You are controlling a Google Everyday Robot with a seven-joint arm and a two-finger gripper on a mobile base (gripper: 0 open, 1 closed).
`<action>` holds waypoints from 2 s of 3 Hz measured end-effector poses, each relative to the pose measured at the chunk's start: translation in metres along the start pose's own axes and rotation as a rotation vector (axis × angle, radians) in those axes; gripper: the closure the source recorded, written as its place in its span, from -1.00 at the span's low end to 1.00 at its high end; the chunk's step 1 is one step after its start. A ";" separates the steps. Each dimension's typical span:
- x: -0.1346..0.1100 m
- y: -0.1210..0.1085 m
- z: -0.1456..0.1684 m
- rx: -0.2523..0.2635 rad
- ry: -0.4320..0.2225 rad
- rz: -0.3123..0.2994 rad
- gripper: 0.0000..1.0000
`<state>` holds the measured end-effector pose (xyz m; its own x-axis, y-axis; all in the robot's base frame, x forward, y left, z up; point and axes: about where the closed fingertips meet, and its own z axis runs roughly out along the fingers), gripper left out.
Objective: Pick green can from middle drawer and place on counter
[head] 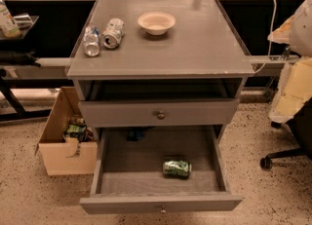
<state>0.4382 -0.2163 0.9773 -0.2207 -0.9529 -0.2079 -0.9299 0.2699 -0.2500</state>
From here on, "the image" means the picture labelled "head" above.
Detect green soda can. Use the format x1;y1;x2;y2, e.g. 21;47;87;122
163;160;192;178

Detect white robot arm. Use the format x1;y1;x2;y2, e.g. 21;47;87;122
268;0;312;123

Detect grey drawer cabinet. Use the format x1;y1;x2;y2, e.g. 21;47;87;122
65;0;256;139

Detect closed grey top drawer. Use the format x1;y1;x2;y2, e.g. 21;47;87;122
78;99;238;128

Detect silver white soda can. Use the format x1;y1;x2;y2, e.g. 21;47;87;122
102;19;125;49

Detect open grey middle drawer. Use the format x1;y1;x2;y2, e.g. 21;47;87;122
80;126;242;214

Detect silver can on side table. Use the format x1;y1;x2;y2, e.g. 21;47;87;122
14;14;33;29

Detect crushed clear plastic bottle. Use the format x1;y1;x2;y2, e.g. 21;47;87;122
83;25;100;56

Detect snack packets in box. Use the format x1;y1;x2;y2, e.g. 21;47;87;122
63;115;95;142

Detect cardboard box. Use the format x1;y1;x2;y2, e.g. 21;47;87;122
37;87;98;175

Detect black office chair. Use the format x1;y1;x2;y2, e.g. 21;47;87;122
259;96;312;171

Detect green label bottle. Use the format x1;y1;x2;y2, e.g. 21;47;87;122
0;0;20;38

